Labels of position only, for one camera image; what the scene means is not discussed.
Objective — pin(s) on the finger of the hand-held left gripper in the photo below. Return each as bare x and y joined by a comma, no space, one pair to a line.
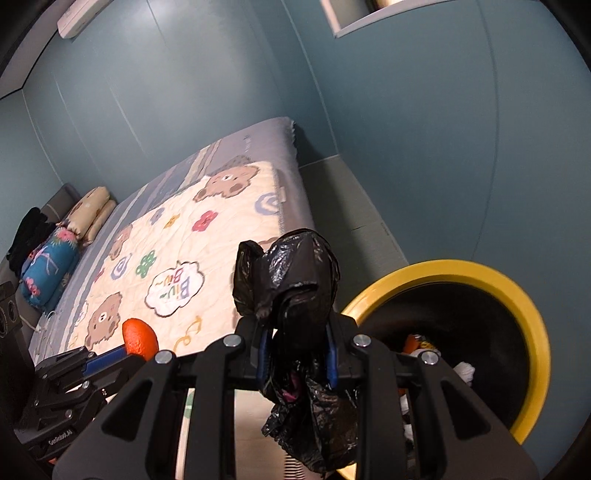
115,374
106,361

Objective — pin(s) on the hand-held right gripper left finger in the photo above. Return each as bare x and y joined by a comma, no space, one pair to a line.
264,355

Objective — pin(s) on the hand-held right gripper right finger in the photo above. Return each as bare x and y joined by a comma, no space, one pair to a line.
333,364

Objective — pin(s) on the orange ball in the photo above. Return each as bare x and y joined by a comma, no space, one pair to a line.
138,339

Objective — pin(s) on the black plastic bag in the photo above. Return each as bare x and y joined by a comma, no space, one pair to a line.
295,277

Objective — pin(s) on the orange snack wrapper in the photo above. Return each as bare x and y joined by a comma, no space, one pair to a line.
418,344

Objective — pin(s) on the yellow rimmed trash bin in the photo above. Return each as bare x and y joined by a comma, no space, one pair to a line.
531,332

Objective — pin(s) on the blue floral folded quilt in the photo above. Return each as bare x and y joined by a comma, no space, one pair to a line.
46,267

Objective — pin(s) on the white plastic bag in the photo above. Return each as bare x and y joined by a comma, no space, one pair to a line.
464,371

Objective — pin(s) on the bear printed blanket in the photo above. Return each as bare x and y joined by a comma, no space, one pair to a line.
198,240

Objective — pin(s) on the black clothes pile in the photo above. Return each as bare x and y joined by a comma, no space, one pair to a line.
30,235

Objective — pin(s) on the beige folded quilt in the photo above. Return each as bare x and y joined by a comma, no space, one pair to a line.
90,212

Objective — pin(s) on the white air conditioner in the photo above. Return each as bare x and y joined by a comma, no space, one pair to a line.
81,18

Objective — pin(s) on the window with dark frame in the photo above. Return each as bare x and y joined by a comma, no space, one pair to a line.
364,18

